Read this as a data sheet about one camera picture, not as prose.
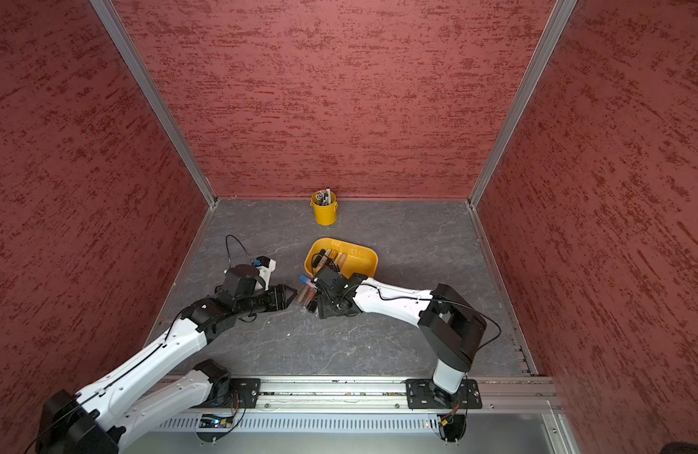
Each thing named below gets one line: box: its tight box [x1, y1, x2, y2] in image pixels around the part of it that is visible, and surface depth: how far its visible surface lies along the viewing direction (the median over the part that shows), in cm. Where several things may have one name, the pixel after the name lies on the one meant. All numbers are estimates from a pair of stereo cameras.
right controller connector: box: [436, 413, 468, 443], surface depth 72 cm
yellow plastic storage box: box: [303, 237, 380, 280], surface depth 100 cm
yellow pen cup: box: [310, 189, 339, 227], surface depth 114 cm
